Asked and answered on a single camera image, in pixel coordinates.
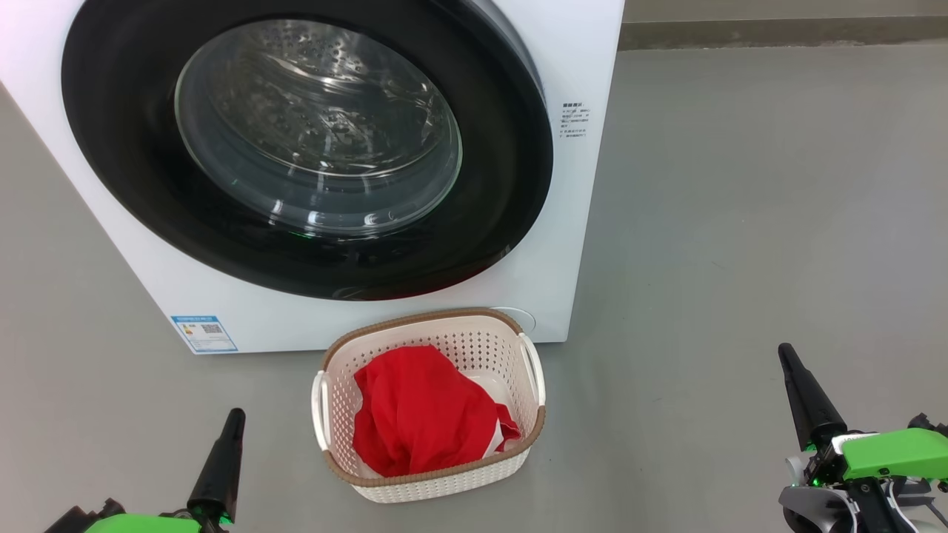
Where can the red and white garment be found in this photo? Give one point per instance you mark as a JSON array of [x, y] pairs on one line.
[[415, 414]]

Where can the black washing machine door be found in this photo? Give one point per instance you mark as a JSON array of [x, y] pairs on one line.
[[118, 111]]

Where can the blue energy label sticker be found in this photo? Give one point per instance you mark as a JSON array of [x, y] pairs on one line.
[[204, 334]]

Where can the cream laundry basket brown rim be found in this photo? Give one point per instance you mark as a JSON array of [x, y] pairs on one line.
[[415, 490]]

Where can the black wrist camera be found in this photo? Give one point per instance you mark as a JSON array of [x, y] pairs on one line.
[[89, 518], [929, 426]]

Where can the white washing machine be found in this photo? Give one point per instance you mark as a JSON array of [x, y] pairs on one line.
[[578, 244]]

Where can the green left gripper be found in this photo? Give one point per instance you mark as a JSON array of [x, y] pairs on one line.
[[141, 525]]

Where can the round white filter cover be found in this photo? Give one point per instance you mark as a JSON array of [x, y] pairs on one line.
[[522, 318]]

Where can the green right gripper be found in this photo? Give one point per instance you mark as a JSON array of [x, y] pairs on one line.
[[896, 451]]

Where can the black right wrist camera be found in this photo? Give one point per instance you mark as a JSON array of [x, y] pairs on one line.
[[929, 426]]

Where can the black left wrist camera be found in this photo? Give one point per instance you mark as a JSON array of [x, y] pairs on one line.
[[89, 518]]

